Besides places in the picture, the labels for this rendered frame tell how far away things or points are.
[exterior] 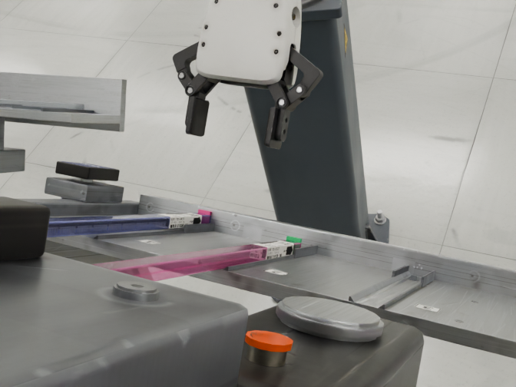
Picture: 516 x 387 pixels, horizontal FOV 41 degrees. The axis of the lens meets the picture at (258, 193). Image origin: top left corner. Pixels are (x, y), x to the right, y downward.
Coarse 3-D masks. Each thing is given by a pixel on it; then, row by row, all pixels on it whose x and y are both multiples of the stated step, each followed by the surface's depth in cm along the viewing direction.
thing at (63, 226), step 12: (108, 216) 55; (120, 216) 56; (132, 216) 57; (144, 216) 59; (156, 216) 60; (204, 216) 68; (48, 228) 47; (60, 228) 48; (72, 228) 49; (84, 228) 50; (96, 228) 52; (108, 228) 53; (120, 228) 55; (132, 228) 56; (144, 228) 58; (156, 228) 60; (168, 228) 62
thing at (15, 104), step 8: (0, 104) 72; (8, 104) 74; (16, 104) 75; (24, 104) 76; (32, 104) 77; (40, 104) 78; (48, 104) 80; (56, 104) 81; (64, 104) 83; (72, 104) 84; (80, 104) 86
